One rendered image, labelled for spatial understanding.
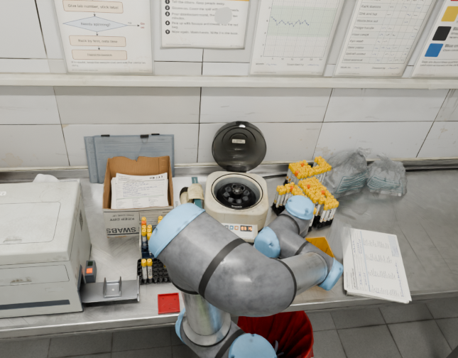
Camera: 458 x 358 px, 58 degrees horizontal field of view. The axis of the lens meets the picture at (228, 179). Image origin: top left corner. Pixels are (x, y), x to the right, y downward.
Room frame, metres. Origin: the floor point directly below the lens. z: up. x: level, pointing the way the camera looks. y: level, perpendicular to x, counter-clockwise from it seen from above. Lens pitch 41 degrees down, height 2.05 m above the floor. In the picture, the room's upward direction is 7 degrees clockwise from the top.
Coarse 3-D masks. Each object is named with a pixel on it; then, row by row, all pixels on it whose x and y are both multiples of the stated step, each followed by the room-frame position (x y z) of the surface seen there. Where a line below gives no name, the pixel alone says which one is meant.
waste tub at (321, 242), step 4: (308, 240) 0.98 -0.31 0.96; (312, 240) 0.98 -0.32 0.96; (316, 240) 0.99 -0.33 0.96; (320, 240) 0.99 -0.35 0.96; (324, 240) 0.99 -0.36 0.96; (316, 244) 0.99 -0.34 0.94; (320, 244) 0.99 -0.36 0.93; (324, 244) 0.98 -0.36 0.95; (328, 244) 0.96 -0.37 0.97; (320, 248) 0.99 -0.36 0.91; (324, 248) 0.97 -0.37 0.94; (328, 248) 0.95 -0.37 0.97; (328, 252) 0.94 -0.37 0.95; (332, 252) 0.93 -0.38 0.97; (332, 256) 0.91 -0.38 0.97; (336, 260) 0.89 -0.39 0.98
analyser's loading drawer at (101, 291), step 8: (104, 280) 0.73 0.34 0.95; (120, 280) 0.73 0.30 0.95; (128, 280) 0.76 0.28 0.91; (136, 280) 0.76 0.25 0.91; (80, 288) 0.71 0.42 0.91; (88, 288) 0.71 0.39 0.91; (96, 288) 0.71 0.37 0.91; (104, 288) 0.70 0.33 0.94; (112, 288) 0.72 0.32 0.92; (120, 288) 0.71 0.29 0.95; (128, 288) 0.73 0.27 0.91; (136, 288) 0.73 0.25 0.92; (80, 296) 0.68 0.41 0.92; (88, 296) 0.68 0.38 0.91; (96, 296) 0.69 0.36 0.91; (104, 296) 0.68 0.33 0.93; (112, 296) 0.69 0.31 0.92; (120, 296) 0.70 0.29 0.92; (128, 296) 0.70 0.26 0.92; (136, 296) 0.70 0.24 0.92
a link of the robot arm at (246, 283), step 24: (240, 264) 0.39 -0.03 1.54; (264, 264) 0.41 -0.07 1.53; (288, 264) 0.48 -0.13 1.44; (312, 264) 0.55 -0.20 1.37; (336, 264) 0.62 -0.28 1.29; (216, 288) 0.37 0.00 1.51; (240, 288) 0.37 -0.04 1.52; (264, 288) 0.38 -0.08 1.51; (288, 288) 0.40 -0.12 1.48; (240, 312) 0.35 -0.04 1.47; (264, 312) 0.36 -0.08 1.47
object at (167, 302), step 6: (162, 294) 0.74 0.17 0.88; (168, 294) 0.75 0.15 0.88; (174, 294) 0.75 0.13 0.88; (162, 300) 0.72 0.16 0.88; (168, 300) 0.73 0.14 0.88; (174, 300) 0.73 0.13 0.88; (162, 306) 0.70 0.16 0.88; (168, 306) 0.71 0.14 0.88; (174, 306) 0.71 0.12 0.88; (162, 312) 0.68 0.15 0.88; (168, 312) 0.68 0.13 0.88; (174, 312) 0.69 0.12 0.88
